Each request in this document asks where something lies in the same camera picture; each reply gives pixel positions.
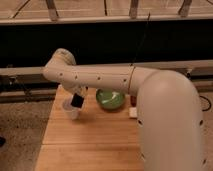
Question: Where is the black eraser block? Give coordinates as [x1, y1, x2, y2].
[71, 94, 84, 108]

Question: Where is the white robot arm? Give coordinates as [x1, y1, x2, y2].
[43, 48, 206, 171]

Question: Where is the green bowl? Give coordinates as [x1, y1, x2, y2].
[96, 89, 125, 110]

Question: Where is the red-brown small object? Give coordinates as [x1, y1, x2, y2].
[130, 96, 137, 107]

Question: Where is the black hanging cable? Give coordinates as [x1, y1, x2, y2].
[129, 12, 152, 67]

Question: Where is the black floor cable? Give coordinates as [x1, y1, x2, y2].
[199, 94, 213, 113]

